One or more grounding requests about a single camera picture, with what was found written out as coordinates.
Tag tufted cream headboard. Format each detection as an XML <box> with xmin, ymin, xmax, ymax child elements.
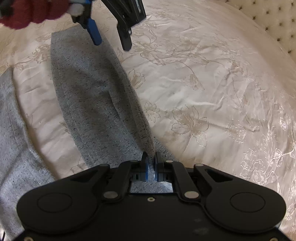
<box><xmin>225</xmin><ymin>0</ymin><xmax>295</xmax><ymax>58</ymax></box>

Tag cream floral bedspread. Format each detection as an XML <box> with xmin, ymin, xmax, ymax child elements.
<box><xmin>0</xmin><ymin>0</ymin><xmax>296</xmax><ymax>235</ymax></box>

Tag dark red sleeve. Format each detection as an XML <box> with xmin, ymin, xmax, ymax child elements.
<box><xmin>1</xmin><ymin>1</ymin><xmax>70</xmax><ymax>30</ymax></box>

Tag grey speckled pants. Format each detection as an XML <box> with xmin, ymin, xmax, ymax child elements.
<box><xmin>1</xmin><ymin>26</ymin><xmax>174</xmax><ymax>239</ymax></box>

